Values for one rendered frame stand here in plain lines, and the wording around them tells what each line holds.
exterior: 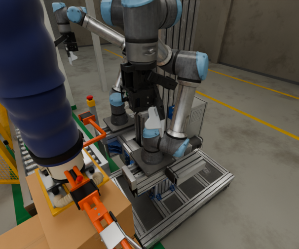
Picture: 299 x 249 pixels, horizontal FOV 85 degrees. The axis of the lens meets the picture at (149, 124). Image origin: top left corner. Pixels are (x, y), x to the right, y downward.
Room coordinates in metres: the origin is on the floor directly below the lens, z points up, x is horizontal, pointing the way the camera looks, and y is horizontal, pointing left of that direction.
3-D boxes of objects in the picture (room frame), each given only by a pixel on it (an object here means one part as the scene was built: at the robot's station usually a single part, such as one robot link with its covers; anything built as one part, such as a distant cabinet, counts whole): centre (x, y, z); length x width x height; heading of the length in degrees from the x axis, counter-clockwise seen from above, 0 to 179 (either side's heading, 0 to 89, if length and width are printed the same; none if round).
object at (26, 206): (0.85, 0.68, 0.58); 0.70 x 0.03 x 0.06; 129
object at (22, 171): (1.56, 1.67, 0.50); 2.31 x 0.05 x 0.19; 39
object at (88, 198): (0.39, 0.27, 1.18); 0.10 x 0.08 x 0.06; 132
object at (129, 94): (0.41, 0.02, 1.66); 0.09 x 0.08 x 0.12; 124
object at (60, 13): (1.22, 0.55, 1.79); 0.09 x 0.08 x 0.11; 103
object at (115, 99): (1.16, 0.26, 1.20); 0.13 x 0.12 x 0.14; 13
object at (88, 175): (0.64, 0.37, 1.08); 0.34 x 0.10 x 0.05; 42
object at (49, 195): (0.51, 0.51, 1.08); 0.34 x 0.10 x 0.05; 42
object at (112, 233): (0.23, 0.13, 1.18); 0.07 x 0.07 x 0.04; 42
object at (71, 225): (0.56, 0.45, 0.74); 0.60 x 0.40 x 0.40; 42
